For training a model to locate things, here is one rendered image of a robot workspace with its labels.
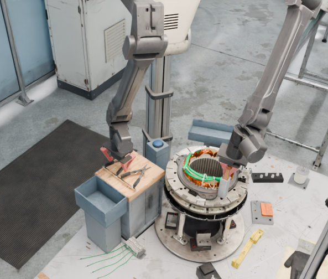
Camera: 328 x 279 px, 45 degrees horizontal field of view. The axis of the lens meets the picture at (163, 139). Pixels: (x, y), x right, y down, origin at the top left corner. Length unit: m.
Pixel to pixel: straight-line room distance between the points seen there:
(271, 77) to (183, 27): 0.53
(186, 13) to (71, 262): 1.07
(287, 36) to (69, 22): 2.58
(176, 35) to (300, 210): 0.96
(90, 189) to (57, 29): 2.35
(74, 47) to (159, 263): 2.44
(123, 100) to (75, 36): 2.37
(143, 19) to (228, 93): 3.06
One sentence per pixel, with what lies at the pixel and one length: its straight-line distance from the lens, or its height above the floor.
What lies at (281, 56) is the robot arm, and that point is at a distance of 1.22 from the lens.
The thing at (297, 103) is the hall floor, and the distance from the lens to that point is 4.11.
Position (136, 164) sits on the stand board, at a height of 1.07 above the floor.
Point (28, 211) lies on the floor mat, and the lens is 2.88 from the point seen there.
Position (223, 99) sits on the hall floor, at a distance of 3.94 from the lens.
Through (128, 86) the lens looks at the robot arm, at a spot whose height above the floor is 1.51.
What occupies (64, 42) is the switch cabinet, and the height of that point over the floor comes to 0.54.
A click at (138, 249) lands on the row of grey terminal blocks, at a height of 0.82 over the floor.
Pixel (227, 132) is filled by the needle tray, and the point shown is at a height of 1.03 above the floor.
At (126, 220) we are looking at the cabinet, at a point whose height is 0.92.
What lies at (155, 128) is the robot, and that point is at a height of 0.99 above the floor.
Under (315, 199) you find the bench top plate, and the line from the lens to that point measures 2.00.
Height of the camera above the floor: 2.15
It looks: 40 degrees down
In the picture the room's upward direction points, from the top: 3 degrees clockwise
